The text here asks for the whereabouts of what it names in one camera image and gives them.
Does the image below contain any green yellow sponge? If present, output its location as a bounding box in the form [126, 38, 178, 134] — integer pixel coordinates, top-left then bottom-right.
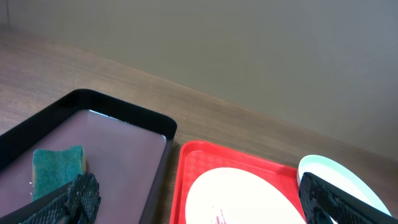
[32, 146, 86, 201]

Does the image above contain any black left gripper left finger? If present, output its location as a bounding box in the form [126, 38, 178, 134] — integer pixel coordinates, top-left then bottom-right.
[1, 172, 101, 224]

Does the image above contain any white plate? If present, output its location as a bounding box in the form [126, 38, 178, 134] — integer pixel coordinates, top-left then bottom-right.
[185, 167, 305, 224]

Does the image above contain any black water tray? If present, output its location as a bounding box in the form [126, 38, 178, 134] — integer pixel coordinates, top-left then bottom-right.
[1, 89, 177, 223]

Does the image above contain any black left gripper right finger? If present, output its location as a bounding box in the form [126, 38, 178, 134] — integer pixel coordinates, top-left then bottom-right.
[298, 172, 397, 224]

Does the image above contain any light blue plate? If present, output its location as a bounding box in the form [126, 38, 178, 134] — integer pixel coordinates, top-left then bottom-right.
[297, 155, 391, 216]

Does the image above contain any red serving tray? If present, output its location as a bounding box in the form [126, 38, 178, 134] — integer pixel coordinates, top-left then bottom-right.
[169, 140, 305, 224]

